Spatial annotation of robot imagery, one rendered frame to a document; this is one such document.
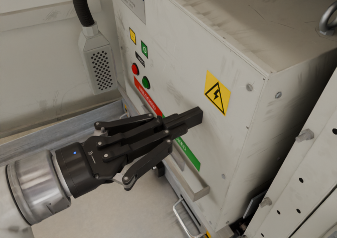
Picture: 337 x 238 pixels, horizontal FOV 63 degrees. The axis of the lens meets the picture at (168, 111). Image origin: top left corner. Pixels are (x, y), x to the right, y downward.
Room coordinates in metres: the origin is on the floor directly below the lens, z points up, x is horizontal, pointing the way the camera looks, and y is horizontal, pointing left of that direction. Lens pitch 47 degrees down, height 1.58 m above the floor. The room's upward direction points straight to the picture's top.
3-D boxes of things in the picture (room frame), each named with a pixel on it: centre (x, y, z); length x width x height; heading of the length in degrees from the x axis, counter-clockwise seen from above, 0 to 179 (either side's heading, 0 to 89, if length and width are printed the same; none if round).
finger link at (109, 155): (0.25, 0.05, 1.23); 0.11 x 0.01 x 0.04; 118
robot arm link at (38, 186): (0.19, 0.18, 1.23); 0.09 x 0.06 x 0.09; 30
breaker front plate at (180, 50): (0.44, 0.02, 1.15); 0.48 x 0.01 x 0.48; 30
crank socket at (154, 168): (0.43, 0.04, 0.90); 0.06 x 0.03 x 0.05; 30
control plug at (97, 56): (0.59, 0.18, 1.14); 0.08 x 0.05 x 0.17; 120
